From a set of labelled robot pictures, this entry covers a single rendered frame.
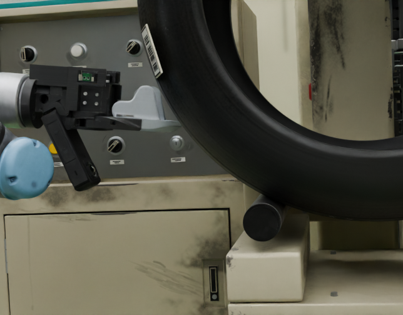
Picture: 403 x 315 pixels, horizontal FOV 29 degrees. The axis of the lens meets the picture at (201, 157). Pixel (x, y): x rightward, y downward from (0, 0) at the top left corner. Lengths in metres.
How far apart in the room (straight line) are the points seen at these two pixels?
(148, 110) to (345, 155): 0.28
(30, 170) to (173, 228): 0.66
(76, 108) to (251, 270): 0.31
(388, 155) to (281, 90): 3.50
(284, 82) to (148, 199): 2.86
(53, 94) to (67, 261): 0.64
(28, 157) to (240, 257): 0.28
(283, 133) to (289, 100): 3.50
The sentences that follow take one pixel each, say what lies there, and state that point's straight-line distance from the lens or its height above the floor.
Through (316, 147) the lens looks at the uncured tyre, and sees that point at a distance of 0.90.
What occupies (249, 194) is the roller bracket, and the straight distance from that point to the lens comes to 1.27.
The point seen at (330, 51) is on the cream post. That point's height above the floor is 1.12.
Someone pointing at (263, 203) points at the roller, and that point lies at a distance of 0.93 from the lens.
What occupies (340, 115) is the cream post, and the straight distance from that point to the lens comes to 1.28.
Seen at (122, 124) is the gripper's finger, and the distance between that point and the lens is 1.01.
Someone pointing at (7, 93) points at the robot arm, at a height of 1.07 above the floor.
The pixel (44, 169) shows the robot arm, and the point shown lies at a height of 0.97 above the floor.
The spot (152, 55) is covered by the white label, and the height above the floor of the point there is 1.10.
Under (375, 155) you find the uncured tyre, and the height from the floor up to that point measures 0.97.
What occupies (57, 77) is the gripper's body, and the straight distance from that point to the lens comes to 1.07.
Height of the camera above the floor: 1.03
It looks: 3 degrees down
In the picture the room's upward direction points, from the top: 3 degrees counter-clockwise
